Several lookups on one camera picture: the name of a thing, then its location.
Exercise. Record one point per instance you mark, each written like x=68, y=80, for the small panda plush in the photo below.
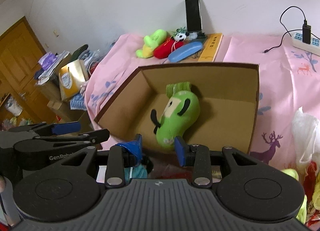
x=182, y=34

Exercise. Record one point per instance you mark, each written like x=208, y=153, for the blue patterned cloth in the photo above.
x=77, y=103

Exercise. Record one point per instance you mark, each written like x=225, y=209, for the blue glasses case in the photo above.
x=185, y=51

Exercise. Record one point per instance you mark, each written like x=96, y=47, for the yellow paper bag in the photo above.
x=71, y=78

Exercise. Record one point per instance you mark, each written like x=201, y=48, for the red plush item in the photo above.
x=171, y=172

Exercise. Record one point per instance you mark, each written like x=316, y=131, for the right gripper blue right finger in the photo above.
x=183, y=152

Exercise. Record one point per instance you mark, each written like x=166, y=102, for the teal bath mesh sponge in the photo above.
x=135, y=172

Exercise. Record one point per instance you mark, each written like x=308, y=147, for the pink deer print tablecloth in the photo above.
x=283, y=87

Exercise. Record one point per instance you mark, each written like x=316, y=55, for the green avocado plush toy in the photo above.
x=180, y=113

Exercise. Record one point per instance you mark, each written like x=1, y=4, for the brown cardboard box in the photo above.
x=212, y=104

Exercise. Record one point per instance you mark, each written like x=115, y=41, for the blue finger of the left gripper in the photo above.
x=66, y=128

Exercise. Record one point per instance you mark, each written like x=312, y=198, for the purple white paper pile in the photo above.
x=49, y=63

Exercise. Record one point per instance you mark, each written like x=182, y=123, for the black charger plug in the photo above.
x=306, y=33

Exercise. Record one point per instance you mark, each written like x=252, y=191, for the white plush toy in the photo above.
x=305, y=132

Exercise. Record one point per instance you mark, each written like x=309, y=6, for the wooden door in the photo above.
x=20, y=53

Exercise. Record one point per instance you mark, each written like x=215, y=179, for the green yellow plush toy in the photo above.
x=151, y=42

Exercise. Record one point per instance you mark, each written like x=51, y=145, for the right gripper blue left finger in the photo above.
x=132, y=151

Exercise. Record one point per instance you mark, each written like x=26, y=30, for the yellow book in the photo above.
x=211, y=47

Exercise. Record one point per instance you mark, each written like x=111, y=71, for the red plush toy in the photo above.
x=166, y=48

